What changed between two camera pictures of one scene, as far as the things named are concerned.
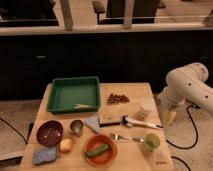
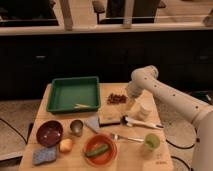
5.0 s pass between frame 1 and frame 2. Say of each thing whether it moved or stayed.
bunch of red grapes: stayed
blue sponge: stayed
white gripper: moved
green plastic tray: stayed
